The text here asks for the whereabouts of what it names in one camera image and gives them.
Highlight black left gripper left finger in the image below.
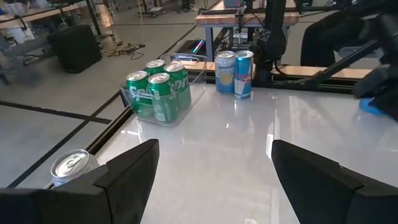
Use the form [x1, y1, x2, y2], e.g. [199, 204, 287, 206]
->
[0, 139, 160, 224]

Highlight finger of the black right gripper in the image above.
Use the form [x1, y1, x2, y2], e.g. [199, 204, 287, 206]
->
[373, 93, 398, 122]
[353, 63, 398, 99]

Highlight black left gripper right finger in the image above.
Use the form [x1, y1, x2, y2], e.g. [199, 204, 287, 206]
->
[271, 139, 398, 224]

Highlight white blue Spindrift can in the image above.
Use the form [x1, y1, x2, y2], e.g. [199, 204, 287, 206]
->
[50, 148, 101, 189]
[214, 50, 236, 95]

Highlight green Sprite can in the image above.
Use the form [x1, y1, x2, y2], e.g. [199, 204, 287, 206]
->
[146, 72, 180, 124]
[125, 70, 153, 119]
[144, 58, 167, 77]
[164, 62, 193, 111]

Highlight wooden workbench grey legs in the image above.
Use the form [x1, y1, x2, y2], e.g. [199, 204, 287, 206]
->
[195, 0, 300, 63]
[0, 2, 103, 66]

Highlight clear plastic bin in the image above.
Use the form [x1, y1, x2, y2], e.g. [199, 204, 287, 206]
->
[119, 52, 208, 128]

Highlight black computer tower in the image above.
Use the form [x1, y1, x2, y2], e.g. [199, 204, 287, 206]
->
[46, 24, 103, 75]

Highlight small wheeled dolly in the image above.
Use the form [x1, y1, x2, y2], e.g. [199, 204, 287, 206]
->
[137, 6, 166, 18]

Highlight tangled floor cables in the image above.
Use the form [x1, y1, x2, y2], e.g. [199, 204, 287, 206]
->
[101, 42, 146, 61]

